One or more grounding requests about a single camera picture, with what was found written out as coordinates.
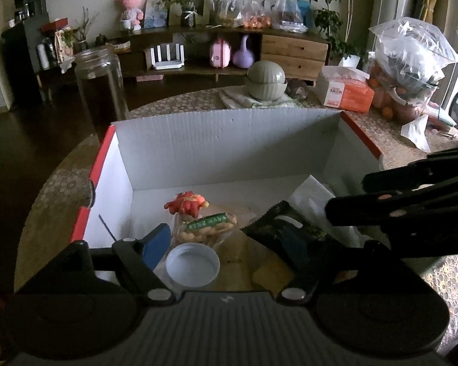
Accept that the vase of dried grass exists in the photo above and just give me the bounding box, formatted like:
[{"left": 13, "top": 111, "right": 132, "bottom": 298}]
[{"left": 71, "top": 5, "right": 100, "bottom": 52}]

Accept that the tall glass jar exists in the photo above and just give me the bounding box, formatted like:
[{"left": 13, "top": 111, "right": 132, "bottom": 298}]
[{"left": 74, "top": 45, "right": 129, "bottom": 140}]

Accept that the white paper roll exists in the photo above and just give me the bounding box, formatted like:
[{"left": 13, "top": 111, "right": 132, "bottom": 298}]
[{"left": 37, "top": 42, "right": 49, "bottom": 70}]

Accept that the white jar lid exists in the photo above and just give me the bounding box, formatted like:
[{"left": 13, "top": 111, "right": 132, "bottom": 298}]
[{"left": 165, "top": 243, "right": 221, "bottom": 288}]

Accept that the peanut snack packet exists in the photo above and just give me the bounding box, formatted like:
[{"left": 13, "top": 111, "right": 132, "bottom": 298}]
[{"left": 171, "top": 213, "right": 238, "bottom": 245}]

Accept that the clear tub of oranges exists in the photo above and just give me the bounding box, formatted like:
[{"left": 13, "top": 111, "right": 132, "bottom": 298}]
[{"left": 367, "top": 61, "right": 439, "bottom": 124}]

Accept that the blue pack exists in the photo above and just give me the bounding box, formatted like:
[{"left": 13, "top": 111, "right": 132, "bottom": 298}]
[{"left": 298, "top": 0, "right": 314, "bottom": 27}]

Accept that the folded green cloth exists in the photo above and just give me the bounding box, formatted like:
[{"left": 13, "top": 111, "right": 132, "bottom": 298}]
[{"left": 219, "top": 86, "right": 304, "bottom": 110}]

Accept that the red toy figure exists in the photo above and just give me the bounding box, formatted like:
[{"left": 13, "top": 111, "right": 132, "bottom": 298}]
[{"left": 163, "top": 191, "right": 209, "bottom": 216}]

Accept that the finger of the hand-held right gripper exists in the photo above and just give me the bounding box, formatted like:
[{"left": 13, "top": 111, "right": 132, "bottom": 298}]
[
  {"left": 362, "top": 147, "right": 458, "bottom": 199},
  {"left": 324, "top": 178, "right": 458, "bottom": 260}
]

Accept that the pink toy case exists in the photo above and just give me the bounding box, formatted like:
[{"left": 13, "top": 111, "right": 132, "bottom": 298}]
[{"left": 209, "top": 37, "right": 232, "bottom": 69}]

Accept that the clear plastic bag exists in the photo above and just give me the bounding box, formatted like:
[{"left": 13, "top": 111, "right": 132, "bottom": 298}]
[{"left": 271, "top": 0, "right": 304, "bottom": 33}]

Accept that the clear bag of small oranges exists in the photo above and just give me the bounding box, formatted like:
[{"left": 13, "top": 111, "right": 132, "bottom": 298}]
[{"left": 217, "top": 0, "right": 272, "bottom": 29}]

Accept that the red gift box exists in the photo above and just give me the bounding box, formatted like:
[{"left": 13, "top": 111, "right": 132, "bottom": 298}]
[{"left": 41, "top": 18, "right": 68, "bottom": 33}]

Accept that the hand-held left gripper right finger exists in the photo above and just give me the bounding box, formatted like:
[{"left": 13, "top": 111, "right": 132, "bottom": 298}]
[{"left": 277, "top": 224, "right": 405, "bottom": 306}]

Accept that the floral paper bag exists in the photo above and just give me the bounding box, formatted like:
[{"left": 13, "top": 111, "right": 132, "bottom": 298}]
[{"left": 54, "top": 28, "right": 76, "bottom": 65}]

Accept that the blue picture frame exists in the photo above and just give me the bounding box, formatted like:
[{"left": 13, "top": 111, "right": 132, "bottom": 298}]
[{"left": 143, "top": 0, "right": 169, "bottom": 29}]

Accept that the orange tissue pack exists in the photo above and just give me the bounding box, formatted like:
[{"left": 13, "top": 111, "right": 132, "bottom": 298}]
[{"left": 314, "top": 66, "right": 375, "bottom": 114}]

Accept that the wooden photo frame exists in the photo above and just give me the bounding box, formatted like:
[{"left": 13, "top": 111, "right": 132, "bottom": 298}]
[{"left": 168, "top": 0, "right": 211, "bottom": 27}]

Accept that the stack of colourful folders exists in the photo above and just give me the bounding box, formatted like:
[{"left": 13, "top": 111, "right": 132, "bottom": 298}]
[{"left": 423, "top": 101, "right": 458, "bottom": 130}]

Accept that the pink plush doll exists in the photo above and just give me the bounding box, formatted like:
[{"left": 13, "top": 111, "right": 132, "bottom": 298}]
[{"left": 118, "top": 0, "right": 144, "bottom": 32}]

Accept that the potted tree plant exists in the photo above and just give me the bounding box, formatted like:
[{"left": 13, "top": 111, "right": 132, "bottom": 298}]
[{"left": 311, "top": 0, "right": 371, "bottom": 62}]

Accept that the black coffee machine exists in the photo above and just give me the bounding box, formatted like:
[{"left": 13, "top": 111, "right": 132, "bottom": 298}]
[{"left": 13, "top": 0, "right": 46, "bottom": 21}]

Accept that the wooden television cabinet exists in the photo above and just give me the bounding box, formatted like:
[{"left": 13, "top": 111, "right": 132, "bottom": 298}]
[{"left": 36, "top": 26, "right": 332, "bottom": 84}]

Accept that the large clear bag of cookware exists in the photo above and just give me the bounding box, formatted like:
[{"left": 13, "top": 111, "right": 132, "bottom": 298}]
[{"left": 368, "top": 16, "right": 458, "bottom": 98}]

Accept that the white router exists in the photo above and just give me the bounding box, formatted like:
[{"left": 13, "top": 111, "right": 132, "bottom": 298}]
[{"left": 149, "top": 44, "right": 186, "bottom": 70}]

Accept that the black cabinet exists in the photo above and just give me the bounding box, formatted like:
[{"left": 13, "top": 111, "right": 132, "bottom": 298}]
[{"left": 1, "top": 11, "right": 51, "bottom": 109}]

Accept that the dark snack packet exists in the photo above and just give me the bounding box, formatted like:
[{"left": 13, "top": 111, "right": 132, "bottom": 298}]
[{"left": 240, "top": 201, "right": 342, "bottom": 275}]

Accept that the red cardboard box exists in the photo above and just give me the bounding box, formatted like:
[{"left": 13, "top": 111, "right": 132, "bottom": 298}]
[{"left": 71, "top": 107, "right": 384, "bottom": 298}]

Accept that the crumpled white plastic bag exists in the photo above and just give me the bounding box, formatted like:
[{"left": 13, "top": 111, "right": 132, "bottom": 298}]
[{"left": 400, "top": 115, "right": 433, "bottom": 153}]

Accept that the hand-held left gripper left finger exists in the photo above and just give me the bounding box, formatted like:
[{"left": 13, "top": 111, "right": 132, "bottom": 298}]
[{"left": 46, "top": 223, "right": 176, "bottom": 306}]

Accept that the green ribbed bowl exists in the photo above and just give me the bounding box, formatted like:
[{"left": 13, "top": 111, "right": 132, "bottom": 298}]
[{"left": 245, "top": 61, "right": 289, "bottom": 102}]

